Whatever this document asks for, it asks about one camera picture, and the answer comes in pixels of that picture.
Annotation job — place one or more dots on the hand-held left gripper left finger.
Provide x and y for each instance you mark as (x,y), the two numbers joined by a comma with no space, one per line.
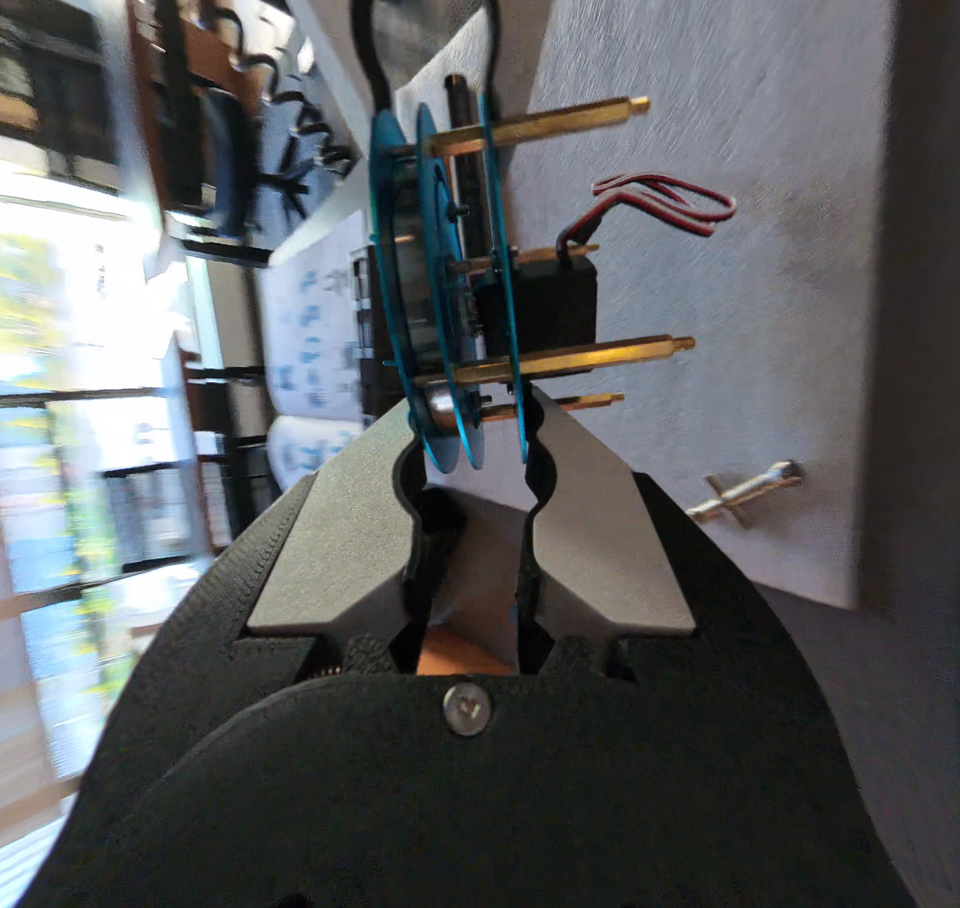
(338,541)

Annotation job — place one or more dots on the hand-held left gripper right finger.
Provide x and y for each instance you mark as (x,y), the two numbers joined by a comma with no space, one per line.
(608,541)

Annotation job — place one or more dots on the printed instruction booklet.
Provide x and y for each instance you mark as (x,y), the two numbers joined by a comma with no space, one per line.
(315,338)

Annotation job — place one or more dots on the blue acrylic robot base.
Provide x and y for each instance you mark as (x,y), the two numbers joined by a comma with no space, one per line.
(556,308)

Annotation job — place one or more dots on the grey desk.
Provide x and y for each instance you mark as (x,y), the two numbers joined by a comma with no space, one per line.
(750,323)

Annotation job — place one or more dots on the small metal cross wrench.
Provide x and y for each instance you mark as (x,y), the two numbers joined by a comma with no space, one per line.
(750,487)

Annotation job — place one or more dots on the large grid window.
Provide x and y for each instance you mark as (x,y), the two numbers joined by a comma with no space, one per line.
(45,286)

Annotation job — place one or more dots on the black office chair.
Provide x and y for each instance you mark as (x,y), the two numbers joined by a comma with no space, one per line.
(225,158)

